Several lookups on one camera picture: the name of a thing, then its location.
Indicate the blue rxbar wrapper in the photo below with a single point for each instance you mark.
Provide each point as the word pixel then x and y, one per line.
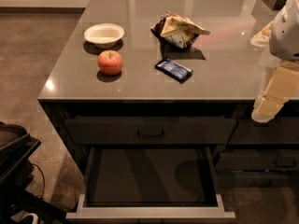
pixel 173 69

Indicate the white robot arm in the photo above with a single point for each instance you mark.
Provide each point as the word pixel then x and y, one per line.
pixel 282 37

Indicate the right top drawer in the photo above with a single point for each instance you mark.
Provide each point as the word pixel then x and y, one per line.
pixel 277 131

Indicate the right middle drawer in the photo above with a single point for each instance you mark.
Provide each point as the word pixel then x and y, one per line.
pixel 258 160

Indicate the right bottom drawer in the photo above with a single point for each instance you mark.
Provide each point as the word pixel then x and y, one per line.
pixel 258 179

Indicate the closed top drawer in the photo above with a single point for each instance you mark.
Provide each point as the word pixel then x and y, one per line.
pixel 122 130

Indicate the open middle drawer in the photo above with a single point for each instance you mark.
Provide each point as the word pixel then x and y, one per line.
pixel 150 186

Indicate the crumpled chip bag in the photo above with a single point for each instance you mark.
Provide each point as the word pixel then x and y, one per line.
pixel 177 30

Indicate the red apple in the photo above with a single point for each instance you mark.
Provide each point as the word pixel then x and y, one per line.
pixel 110 62

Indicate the white paper bowl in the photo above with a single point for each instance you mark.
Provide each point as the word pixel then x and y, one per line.
pixel 104 35

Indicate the black cart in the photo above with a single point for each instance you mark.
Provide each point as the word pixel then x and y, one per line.
pixel 17 205

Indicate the dark top drawer handle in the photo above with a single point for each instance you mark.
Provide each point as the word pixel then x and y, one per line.
pixel 150 133

